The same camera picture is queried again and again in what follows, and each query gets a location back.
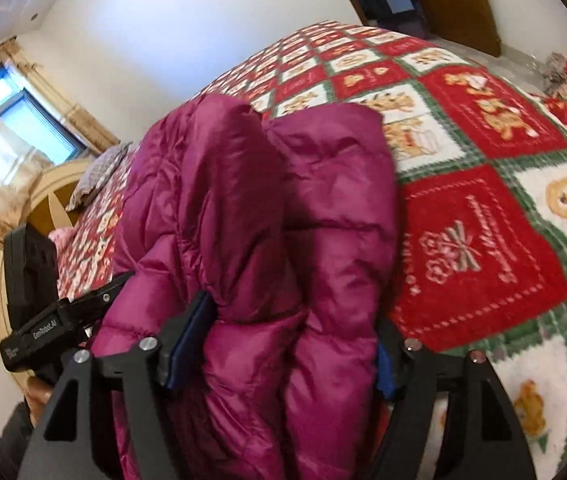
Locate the magenta down jacket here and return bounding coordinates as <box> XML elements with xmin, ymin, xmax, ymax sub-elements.
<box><xmin>86</xmin><ymin>92</ymin><xmax>404</xmax><ymax>480</ymax></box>

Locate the cream wooden headboard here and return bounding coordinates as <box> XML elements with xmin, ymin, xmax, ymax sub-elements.
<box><xmin>0</xmin><ymin>162</ymin><xmax>95</xmax><ymax>381</ymax></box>

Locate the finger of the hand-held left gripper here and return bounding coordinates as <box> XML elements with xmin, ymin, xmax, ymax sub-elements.
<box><xmin>70</xmin><ymin>270</ymin><xmax>136</xmax><ymax>322</ymax></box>

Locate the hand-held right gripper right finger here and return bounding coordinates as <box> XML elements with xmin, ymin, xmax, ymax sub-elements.
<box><xmin>373</xmin><ymin>317</ymin><xmax>539</xmax><ymax>480</ymax></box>

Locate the grey plaid pillow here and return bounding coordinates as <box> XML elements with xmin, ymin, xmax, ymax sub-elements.
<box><xmin>66</xmin><ymin>142</ymin><xmax>134</xmax><ymax>211</ymax></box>

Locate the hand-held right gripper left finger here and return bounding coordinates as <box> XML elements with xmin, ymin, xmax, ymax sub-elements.
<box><xmin>16</xmin><ymin>290</ymin><xmax>214</xmax><ymax>480</ymax></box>

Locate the window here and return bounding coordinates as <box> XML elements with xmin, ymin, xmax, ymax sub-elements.
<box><xmin>0</xmin><ymin>62</ymin><xmax>86</xmax><ymax>161</ymax></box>

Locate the person's left forearm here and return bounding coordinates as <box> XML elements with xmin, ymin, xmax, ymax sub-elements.
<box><xmin>0</xmin><ymin>402</ymin><xmax>39</xmax><ymax>480</ymax></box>

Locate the person's left hand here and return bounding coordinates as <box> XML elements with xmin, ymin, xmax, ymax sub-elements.
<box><xmin>24</xmin><ymin>374</ymin><xmax>58</xmax><ymax>413</ymax></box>

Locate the red printed checkered blanket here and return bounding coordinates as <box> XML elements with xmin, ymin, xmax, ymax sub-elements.
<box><xmin>56</xmin><ymin>20</ymin><xmax>567</xmax><ymax>480</ymax></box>

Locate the beige patterned curtain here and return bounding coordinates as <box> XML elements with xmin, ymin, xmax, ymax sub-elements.
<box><xmin>0</xmin><ymin>37</ymin><xmax>121</xmax><ymax>157</ymax></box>

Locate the pink cloth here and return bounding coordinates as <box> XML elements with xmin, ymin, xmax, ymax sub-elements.
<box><xmin>48</xmin><ymin>226</ymin><xmax>75</xmax><ymax>257</ymax></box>

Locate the brown wooden door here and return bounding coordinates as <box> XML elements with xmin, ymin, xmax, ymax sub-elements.
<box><xmin>398</xmin><ymin>0</ymin><xmax>501</xmax><ymax>58</ymax></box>

